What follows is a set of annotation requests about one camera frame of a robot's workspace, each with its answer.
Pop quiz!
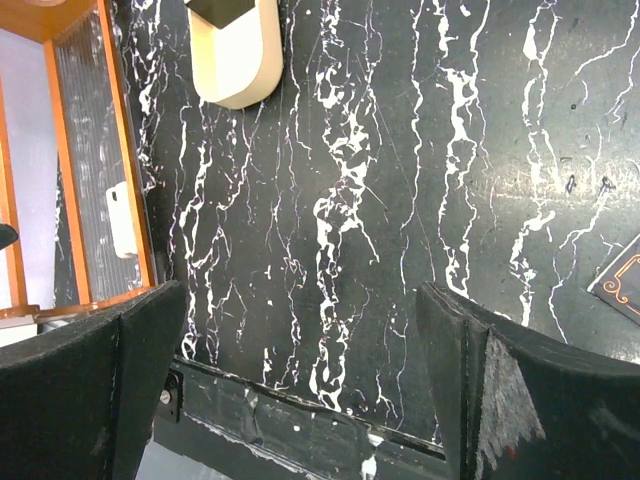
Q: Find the orange tiered acrylic rack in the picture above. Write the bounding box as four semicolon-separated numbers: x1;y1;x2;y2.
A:
1;1;156;323

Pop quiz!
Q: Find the white device on rack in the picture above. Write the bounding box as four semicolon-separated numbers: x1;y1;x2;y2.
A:
106;182;138;259

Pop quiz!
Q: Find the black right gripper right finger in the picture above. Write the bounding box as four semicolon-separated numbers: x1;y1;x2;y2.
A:
416;282;639;479

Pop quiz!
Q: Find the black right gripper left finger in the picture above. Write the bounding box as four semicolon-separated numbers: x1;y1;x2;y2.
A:
1;281;187;479

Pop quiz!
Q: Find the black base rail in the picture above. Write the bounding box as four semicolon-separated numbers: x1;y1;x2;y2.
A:
154;359;449;479

